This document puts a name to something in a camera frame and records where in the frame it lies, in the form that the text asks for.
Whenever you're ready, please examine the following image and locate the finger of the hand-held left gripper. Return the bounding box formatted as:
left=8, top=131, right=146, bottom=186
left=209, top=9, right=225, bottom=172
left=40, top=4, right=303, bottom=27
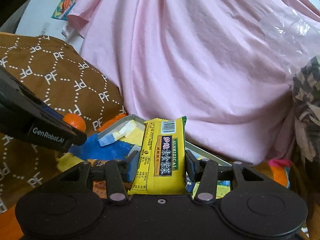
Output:
left=0, top=66, right=65, bottom=123
left=67, top=129, right=87, bottom=147

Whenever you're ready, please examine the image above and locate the clear bag of patterned cloth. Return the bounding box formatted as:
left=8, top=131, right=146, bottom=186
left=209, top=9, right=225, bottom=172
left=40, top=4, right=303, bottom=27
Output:
left=259, top=7, right=320, bottom=167

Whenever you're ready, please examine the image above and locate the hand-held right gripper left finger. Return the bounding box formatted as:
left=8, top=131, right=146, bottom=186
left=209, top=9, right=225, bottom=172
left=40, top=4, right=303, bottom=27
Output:
left=54, top=151, right=140, bottom=204

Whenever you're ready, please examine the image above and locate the orange mandarin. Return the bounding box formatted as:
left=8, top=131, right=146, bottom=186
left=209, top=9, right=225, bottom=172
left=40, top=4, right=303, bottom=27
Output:
left=62, top=114, right=87, bottom=133

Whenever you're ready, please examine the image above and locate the cartoon printed bedsheet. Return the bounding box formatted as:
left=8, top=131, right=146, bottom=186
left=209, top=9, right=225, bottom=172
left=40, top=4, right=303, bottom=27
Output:
left=0, top=158, right=292, bottom=240

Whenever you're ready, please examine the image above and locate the white wall socket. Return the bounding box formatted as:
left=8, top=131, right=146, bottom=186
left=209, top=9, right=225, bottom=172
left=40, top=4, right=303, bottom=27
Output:
left=40, top=22, right=52, bottom=36

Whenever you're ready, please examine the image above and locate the brown patterned pillow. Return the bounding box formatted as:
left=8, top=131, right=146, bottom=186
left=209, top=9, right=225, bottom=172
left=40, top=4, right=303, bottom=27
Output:
left=0, top=32, right=128, bottom=213

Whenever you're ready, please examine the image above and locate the yellow biscuit packet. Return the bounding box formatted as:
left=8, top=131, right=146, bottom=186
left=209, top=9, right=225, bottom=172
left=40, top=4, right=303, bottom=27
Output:
left=127, top=116, right=188, bottom=196

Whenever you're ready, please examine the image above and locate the pink hanging sheet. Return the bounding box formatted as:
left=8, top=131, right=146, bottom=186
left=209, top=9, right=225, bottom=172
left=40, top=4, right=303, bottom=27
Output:
left=67, top=0, right=320, bottom=166

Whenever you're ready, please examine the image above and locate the wall poster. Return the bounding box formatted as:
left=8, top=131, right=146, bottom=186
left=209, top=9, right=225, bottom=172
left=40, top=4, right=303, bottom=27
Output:
left=51, top=0, right=77, bottom=20

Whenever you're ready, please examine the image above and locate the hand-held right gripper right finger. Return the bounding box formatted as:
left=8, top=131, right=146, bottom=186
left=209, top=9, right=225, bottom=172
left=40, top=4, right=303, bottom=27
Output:
left=185, top=150, right=272, bottom=204

